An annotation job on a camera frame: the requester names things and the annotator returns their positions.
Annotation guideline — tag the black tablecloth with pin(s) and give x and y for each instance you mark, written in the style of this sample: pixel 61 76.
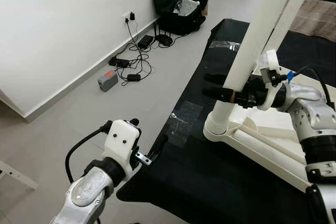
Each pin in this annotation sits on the black tablecloth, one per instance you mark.
pixel 210 182

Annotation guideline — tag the white furniture leg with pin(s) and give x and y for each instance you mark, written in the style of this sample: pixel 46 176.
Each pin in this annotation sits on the white furniture leg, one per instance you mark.
pixel 18 176

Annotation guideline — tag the black router with antennas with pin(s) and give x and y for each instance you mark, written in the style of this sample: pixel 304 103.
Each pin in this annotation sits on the black router with antennas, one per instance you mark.
pixel 165 40

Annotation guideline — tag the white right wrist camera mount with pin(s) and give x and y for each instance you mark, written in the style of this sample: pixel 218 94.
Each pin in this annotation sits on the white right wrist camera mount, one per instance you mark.
pixel 272 61

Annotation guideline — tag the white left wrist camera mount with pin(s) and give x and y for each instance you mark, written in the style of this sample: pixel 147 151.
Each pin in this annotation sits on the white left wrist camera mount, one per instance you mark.
pixel 122 140

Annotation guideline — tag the black power strip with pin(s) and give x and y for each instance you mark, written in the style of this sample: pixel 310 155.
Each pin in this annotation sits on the black power strip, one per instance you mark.
pixel 119 62

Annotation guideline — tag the clear tape strip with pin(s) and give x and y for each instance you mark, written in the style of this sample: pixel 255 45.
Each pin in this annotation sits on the clear tape strip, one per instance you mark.
pixel 178 124
pixel 226 45
pixel 190 109

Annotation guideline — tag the tan rubber band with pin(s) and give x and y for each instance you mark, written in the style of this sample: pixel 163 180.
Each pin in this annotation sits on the tan rubber band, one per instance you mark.
pixel 232 96

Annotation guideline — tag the grey box with red label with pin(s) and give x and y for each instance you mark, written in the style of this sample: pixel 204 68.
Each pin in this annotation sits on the grey box with red label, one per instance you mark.
pixel 107 81

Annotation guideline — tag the white grey fabric item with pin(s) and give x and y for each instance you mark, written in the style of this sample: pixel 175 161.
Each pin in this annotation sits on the white grey fabric item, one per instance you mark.
pixel 189 6

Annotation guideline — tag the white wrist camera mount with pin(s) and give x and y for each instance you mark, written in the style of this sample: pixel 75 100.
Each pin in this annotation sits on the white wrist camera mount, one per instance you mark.
pixel 122 140
pixel 272 61

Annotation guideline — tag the beige cloth covered furniture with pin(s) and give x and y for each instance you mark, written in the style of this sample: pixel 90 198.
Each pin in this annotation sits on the beige cloth covered furniture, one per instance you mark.
pixel 315 22

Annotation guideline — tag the black plug adapter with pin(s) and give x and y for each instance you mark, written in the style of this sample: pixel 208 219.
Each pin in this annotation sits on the black plug adapter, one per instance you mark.
pixel 132 16

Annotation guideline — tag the white plastic children table top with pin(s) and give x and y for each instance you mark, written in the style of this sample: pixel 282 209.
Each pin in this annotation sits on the white plastic children table top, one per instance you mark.
pixel 262 124

